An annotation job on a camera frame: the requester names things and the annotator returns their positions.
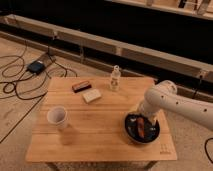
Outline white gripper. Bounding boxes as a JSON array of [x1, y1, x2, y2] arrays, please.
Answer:
[[137, 101, 158, 125]]

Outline dark ceramic bowl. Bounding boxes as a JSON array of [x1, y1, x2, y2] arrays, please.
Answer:
[[124, 113, 160, 144]]

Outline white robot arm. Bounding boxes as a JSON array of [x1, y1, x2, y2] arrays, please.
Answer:
[[137, 80, 213, 131]]

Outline orange item in bowl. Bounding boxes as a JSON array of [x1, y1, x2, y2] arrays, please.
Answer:
[[137, 118, 145, 138]]

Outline clear plastic bottle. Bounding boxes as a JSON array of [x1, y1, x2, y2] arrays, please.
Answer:
[[110, 65, 121, 91]]

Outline wooden table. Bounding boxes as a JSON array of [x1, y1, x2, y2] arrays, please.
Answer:
[[26, 77, 177, 162]]

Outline beige sponge block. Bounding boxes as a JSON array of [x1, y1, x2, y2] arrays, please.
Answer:
[[83, 89, 101, 103]]

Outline brown black eraser block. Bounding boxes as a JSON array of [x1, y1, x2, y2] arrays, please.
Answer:
[[72, 81, 92, 93]]

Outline white paper cup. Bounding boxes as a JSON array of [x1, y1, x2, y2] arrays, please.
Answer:
[[47, 106, 68, 130]]

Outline black cable right floor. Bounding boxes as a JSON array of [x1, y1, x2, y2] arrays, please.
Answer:
[[203, 136, 213, 165]]

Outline black floor cables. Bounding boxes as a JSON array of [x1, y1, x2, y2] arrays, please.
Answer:
[[0, 39, 78, 144]]

